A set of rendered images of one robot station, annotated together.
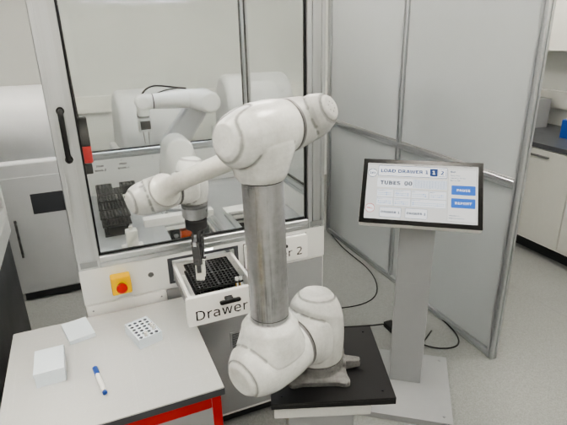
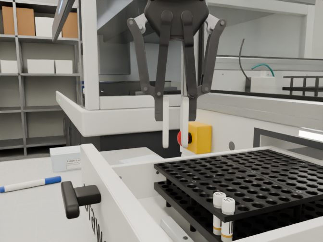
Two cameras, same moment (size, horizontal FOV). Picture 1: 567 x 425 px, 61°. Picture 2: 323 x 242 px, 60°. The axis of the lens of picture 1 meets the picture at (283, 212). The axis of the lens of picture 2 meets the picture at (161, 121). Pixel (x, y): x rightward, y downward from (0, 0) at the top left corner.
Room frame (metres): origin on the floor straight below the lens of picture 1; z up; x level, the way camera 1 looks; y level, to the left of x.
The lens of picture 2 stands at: (1.51, -0.08, 1.03)
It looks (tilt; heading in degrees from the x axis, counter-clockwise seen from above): 9 degrees down; 89
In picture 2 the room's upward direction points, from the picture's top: straight up
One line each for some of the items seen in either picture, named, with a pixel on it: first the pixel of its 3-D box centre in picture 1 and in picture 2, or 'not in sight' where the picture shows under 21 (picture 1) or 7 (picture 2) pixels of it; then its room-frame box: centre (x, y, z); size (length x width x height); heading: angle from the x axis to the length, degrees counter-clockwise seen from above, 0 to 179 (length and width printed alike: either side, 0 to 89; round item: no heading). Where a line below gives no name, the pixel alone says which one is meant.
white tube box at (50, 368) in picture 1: (50, 365); (73, 157); (1.25, 0.75, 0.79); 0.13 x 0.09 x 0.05; 23
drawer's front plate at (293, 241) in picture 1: (276, 250); not in sight; (1.88, 0.03, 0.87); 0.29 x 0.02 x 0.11; 113
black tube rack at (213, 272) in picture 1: (213, 279); (252, 194); (1.64, 0.28, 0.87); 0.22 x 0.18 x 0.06; 23
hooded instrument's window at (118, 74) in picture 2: not in sight; (143, 64); (1.42, 2.04, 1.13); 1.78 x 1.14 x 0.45; 113
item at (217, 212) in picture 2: (219, 284); (187, 185); (1.55, 0.24, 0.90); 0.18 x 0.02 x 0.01; 113
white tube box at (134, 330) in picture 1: (143, 331); not in sight; (1.44, 0.50, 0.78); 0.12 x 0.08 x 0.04; 39
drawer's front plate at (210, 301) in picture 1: (228, 303); (107, 219); (1.46, 0.20, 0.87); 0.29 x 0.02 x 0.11; 113
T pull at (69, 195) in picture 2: (229, 298); (81, 196); (1.43, 0.19, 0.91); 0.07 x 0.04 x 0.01; 113
